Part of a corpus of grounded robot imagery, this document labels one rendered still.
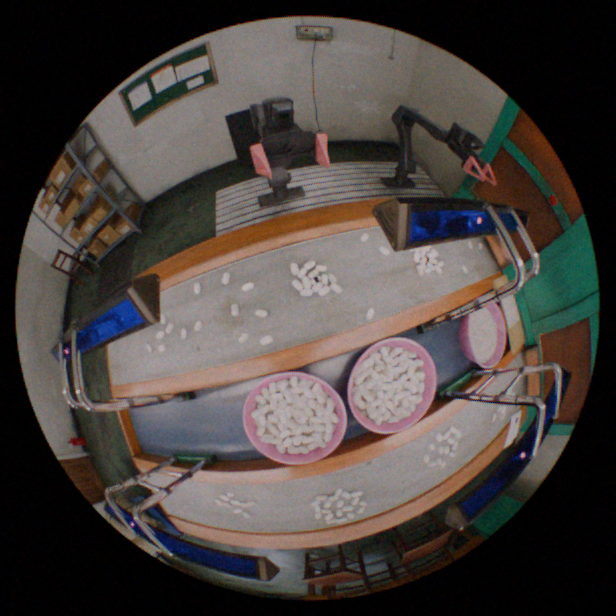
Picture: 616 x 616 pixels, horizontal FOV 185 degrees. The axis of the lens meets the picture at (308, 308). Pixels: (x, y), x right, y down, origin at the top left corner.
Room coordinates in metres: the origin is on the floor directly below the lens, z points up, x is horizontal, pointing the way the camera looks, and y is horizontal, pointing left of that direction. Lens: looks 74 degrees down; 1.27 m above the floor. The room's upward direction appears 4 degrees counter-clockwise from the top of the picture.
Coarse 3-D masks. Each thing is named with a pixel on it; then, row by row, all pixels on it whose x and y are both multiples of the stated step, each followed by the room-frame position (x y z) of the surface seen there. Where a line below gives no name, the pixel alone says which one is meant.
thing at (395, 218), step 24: (384, 216) 0.18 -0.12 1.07; (408, 216) 0.16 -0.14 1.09; (432, 216) 0.17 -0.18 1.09; (456, 216) 0.18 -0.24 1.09; (480, 216) 0.20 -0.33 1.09; (504, 216) 0.23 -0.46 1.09; (528, 216) 0.29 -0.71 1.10; (408, 240) 0.14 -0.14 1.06; (432, 240) 0.15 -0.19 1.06; (456, 240) 0.16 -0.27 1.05
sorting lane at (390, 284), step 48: (336, 240) 0.36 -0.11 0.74; (384, 240) 0.36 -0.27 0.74; (480, 240) 0.41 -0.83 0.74; (192, 288) 0.24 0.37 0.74; (240, 288) 0.22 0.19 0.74; (288, 288) 0.21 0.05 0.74; (384, 288) 0.19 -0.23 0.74; (432, 288) 0.18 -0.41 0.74; (144, 336) 0.08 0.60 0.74; (192, 336) 0.08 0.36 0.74; (240, 336) 0.08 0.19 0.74; (288, 336) 0.07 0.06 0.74
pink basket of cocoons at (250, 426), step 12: (288, 372) -0.02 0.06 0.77; (300, 372) -0.02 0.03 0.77; (264, 384) -0.05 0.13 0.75; (324, 384) -0.06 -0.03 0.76; (252, 396) -0.08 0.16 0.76; (336, 396) -0.09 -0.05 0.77; (252, 408) -0.12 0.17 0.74; (252, 420) -0.16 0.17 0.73; (252, 432) -0.19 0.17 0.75; (336, 432) -0.20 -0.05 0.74; (264, 444) -0.23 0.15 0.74; (336, 444) -0.23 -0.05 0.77; (276, 456) -0.27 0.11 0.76; (288, 456) -0.27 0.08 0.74; (300, 456) -0.27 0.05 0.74; (312, 456) -0.27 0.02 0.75; (324, 456) -0.26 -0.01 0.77
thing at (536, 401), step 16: (512, 368) -0.13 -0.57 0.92; (528, 368) -0.13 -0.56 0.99; (544, 368) -0.14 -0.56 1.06; (560, 368) -0.15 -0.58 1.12; (448, 384) -0.15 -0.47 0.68; (512, 384) -0.15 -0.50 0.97; (560, 384) -0.19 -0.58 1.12; (480, 400) -0.17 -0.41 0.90; (496, 400) -0.17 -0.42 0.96; (512, 400) -0.17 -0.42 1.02; (528, 400) -0.16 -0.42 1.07; (544, 416) -0.21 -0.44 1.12
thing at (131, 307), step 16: (128, 288) 0.09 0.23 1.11; (144, 288) 0.10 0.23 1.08; (112, 304) 0.07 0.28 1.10; (128, 304) 0.07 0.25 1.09; (144, 304) 0.07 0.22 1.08; (80, 320) 0.05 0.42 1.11; (96, 320) 0.05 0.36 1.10; (112, 320) 0.05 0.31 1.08; (128, 320) 0.06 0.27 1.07; (144, 320) 0.06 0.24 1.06; (160, 320) 0.06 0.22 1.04; (64, 336) 0.02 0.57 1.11; (80, 336) 0.02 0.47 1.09; (96, 336) 0.03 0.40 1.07; (112, 336) 0.03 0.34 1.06; (80, 352) -0.01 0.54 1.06
